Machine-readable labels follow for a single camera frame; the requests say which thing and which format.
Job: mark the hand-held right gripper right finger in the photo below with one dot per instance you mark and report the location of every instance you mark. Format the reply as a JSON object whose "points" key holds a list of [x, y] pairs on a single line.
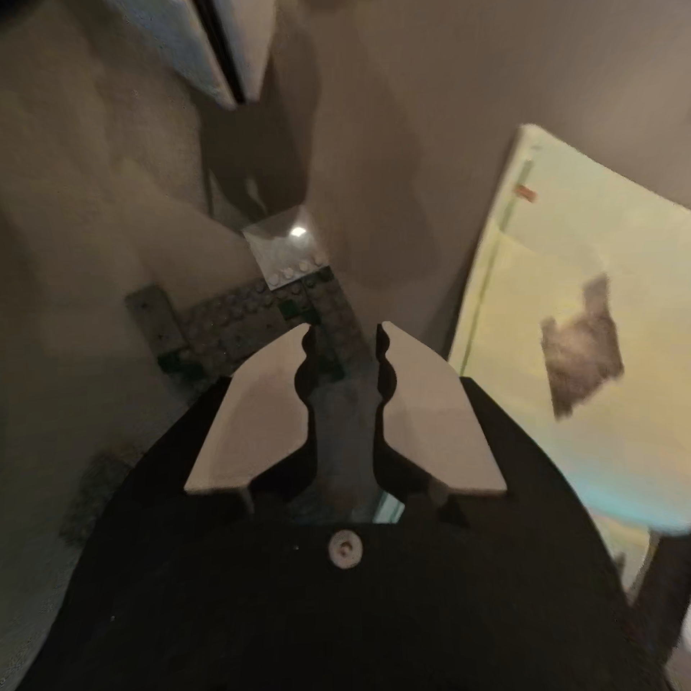
{"points": [[437, 426]]}

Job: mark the grey toy brick plate assembly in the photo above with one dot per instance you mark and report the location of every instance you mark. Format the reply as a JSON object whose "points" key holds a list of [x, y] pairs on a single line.
{"points": [[286, 248]]}

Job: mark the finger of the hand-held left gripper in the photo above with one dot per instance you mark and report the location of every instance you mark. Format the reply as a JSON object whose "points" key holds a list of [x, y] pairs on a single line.
{"points": [[248, 43], [178, 43]]}

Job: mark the instruction booklet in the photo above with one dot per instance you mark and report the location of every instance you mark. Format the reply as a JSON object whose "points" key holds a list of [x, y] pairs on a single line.
{"points": [[594, 459]]}

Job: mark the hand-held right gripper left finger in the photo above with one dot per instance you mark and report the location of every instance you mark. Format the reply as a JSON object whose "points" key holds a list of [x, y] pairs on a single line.
{"points": [[259, 426]]}

